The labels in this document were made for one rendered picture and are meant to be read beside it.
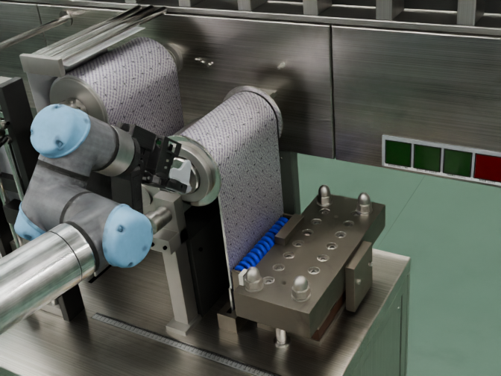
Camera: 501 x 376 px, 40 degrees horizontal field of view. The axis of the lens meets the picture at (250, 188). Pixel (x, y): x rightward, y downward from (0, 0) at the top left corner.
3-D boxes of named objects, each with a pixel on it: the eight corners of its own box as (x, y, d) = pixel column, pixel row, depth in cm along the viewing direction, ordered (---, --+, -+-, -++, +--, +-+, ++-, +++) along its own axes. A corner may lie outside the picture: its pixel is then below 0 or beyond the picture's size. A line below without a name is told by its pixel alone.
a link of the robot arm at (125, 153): (112, 175, 100) (71, 165, 104) (130, 181, 104) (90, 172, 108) (125, 126, 101) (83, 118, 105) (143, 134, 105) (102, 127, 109)
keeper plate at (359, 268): (345, 309, 141) (344, 266, 135) (363, 282, 148) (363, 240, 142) (357, 312, 139) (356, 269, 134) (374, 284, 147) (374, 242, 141)
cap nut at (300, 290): (288, 299, 127) (286, 280, 124) (296, 287, 129) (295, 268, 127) (306, 304, 125) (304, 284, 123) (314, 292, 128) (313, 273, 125)
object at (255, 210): (229, 287, 138) (219, 210, 128) (282, 227, 155) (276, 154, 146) (232, 288, 137) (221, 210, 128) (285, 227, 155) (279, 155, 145)
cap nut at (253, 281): (241, 289, 130) (238, 270, 128) (250, 278, 133) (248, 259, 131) (258, 294, 129) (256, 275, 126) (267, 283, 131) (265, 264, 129)
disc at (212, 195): (145, 175, 133) (166, 120, 123) (147, 174, 133) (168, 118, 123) (205, 220, 131) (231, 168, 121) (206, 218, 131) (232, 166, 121)
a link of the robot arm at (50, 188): (45, 252, 89) (74, 174, 90) (-2, 227, 96) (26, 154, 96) (89, 260, 96) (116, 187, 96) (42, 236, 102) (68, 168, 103)
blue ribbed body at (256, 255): (232, 280, 136) (230, 266, 135) (281, 224, 152) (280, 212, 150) (247, 284, 135) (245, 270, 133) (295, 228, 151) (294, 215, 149)
